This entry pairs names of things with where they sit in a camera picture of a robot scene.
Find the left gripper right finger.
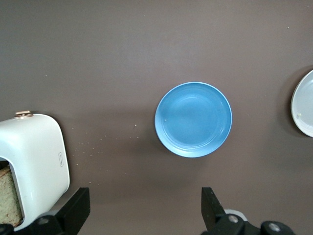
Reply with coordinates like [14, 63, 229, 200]
[201, 187, 296, 235]

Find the brown bread slice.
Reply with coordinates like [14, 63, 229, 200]
[0, 164, 24, 226]

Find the white toaster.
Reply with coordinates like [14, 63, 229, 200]
[0, 111, 70, 232]

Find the blue plate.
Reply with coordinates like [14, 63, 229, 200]
[154, 81, 233, 159]

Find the beige plate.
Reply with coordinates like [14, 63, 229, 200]
[291, 70, 313, 138]

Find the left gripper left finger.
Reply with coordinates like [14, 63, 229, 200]
[0, 187, 90, 235]

